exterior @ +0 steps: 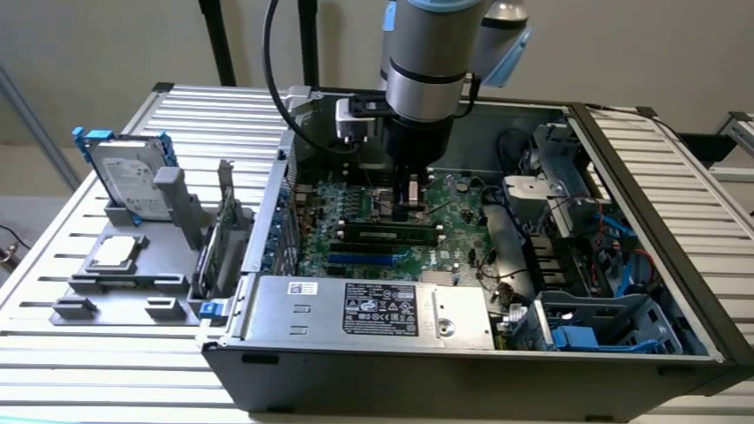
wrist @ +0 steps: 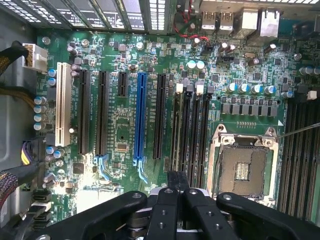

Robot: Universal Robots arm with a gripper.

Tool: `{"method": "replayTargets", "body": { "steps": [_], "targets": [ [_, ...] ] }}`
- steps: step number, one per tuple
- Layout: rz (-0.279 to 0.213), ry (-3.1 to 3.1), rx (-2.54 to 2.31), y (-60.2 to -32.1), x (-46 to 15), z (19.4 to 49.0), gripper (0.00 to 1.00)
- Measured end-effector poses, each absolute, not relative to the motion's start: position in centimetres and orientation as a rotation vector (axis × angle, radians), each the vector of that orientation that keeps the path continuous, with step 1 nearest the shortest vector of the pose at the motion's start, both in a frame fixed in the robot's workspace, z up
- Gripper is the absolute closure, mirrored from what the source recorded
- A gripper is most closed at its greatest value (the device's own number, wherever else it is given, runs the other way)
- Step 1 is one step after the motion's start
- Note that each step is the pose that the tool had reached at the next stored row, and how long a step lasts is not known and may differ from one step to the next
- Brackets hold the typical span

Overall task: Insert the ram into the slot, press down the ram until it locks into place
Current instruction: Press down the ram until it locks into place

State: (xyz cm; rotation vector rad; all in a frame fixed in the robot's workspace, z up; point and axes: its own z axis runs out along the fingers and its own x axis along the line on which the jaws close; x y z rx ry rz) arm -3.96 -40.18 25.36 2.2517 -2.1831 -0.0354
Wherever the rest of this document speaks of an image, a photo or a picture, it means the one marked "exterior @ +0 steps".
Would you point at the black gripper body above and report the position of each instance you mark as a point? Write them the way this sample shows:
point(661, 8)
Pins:
point(418, 141)

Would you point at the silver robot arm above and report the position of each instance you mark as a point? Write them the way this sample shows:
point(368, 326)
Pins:
point(421, 53)

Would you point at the green RAM stick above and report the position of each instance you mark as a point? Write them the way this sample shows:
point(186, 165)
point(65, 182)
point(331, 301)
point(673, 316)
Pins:
point(392, 233)

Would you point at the black RAM slot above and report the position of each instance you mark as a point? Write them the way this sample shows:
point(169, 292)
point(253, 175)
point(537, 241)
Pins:
point(386, 245)

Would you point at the blue expansion slot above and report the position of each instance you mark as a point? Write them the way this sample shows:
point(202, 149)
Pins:
point(365, 259)

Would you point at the silver CPU socket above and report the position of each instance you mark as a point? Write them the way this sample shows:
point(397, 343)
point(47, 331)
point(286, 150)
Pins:
point(384, 203)

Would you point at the green motherboard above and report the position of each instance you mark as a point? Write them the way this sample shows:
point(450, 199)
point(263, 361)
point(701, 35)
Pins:
point(377, 260)

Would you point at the silver chipset heatsink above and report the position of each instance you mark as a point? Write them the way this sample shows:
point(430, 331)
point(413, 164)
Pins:
point(440, 278)

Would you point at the grey metal drive cage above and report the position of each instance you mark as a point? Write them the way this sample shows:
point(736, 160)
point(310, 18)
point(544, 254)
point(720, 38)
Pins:
point(548, 176)

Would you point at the silver power supply unit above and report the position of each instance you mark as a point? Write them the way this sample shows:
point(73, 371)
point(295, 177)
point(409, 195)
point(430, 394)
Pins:
point(360, 309)

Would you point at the black fan shroud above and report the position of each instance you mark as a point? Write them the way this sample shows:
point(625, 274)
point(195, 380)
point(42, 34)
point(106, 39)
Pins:
point(560, 262)

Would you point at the green graphics card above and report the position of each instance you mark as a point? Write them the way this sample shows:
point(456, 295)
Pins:
point(221, 234)

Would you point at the black open PC case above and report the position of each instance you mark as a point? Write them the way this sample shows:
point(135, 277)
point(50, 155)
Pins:
point(472, 366)

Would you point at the blue grey disk bay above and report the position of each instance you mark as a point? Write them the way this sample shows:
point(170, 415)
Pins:
point(601, 322)

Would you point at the blue case latch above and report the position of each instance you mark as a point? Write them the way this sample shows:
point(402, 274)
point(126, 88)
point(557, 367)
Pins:
point(214, 309)

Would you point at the silver hard disk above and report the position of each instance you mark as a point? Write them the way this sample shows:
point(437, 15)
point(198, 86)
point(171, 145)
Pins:
point(133, 176)

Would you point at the black box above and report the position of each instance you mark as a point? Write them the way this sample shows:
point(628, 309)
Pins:
point(706, 150)

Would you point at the grey parts rack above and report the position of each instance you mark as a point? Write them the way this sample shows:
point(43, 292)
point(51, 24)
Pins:
point(135, 274)

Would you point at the silver CPU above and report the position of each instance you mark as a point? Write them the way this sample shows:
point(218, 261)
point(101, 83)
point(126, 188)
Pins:
point(117, 252)

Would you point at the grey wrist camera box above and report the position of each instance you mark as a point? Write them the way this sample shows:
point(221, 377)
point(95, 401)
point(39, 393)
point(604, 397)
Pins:
point(354, 121)

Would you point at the black metal post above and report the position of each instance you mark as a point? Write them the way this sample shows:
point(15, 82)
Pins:
point(309, 42)
point(217, 42)

